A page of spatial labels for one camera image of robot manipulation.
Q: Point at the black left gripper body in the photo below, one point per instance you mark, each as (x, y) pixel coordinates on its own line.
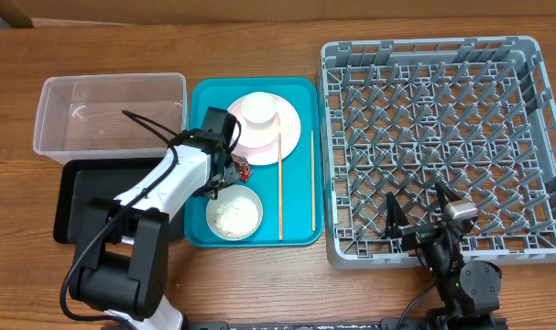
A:
(220, 180)

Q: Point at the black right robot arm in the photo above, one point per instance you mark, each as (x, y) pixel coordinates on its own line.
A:
(468, 289)

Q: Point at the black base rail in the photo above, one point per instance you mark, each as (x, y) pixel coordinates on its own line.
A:
(383, 324)

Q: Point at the white cup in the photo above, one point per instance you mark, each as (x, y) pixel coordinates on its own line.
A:
(258, 108)

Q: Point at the grey bowl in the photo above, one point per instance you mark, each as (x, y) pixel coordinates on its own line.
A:
(227, 194)

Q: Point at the grey dishwasher rack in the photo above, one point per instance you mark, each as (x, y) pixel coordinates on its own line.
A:
(398, 116)

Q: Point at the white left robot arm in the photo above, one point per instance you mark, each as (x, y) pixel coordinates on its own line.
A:
(120, 264)

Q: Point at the small pink plate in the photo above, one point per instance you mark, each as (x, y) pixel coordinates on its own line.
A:
(253, 136)

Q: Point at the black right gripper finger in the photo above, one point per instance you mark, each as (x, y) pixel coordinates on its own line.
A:
(396, 218)
(445, 194)

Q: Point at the clear plastic bin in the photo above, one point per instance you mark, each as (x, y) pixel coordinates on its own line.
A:
(81, 117)

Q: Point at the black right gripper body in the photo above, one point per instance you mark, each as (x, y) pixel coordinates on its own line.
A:
(424, 233)

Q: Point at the red snack wrapper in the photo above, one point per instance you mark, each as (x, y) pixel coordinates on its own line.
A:
(243, 167)

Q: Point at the white rice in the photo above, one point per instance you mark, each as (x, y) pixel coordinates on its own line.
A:
(236, 218)

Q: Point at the teal plastic tray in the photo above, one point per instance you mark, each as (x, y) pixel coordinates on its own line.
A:
(301, 93)

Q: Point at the wooden chopstick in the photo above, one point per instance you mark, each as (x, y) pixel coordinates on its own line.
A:
(313, 191)
(280, 189)

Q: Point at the black tray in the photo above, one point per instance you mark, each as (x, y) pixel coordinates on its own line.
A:
(83, 179)

